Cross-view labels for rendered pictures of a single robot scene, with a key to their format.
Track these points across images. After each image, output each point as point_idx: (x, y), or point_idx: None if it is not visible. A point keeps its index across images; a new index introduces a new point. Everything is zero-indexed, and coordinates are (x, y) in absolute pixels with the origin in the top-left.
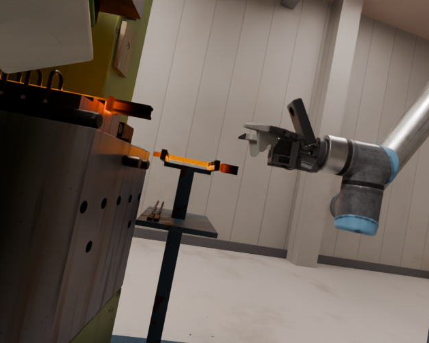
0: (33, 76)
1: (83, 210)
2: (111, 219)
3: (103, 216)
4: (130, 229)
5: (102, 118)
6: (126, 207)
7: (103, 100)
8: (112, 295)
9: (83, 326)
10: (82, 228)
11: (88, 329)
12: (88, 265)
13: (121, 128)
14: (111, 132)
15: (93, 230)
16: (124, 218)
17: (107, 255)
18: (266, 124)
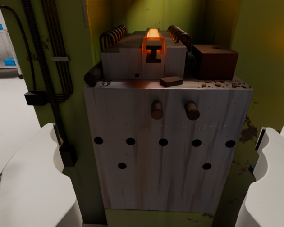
0: (212, 1)
1: (102, 142)
2: (153, 155)
3: (135, 150)
4: (213, 171)
5: (93, 76)
6: (190, 150)
7: (141, 43)
8: (191, 211)
9: (142, 209)
10: (104, 152)
11: (153, 215)
12: (128, 176)
13: (194, 61)
14: (168, 71)
15: (123, 157)
16: (190, 159)
17: (162, 179)
18: (7, 162)
